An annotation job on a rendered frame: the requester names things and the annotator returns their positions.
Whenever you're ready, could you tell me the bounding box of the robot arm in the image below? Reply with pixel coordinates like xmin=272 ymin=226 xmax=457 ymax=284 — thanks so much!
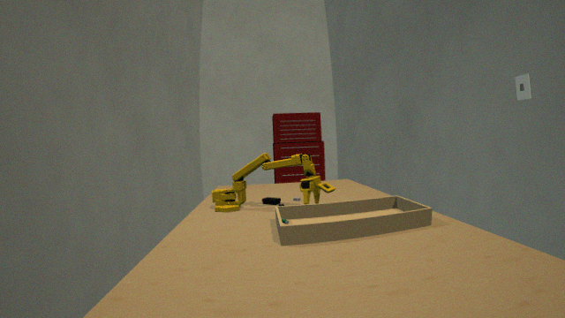
xmin=213 ymin=153 xmax=316 ymax=213

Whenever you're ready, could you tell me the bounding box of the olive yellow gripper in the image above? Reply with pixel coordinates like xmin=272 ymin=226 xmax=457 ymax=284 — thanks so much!
xmin=299 ymin=176 xmax=335 ymax=204

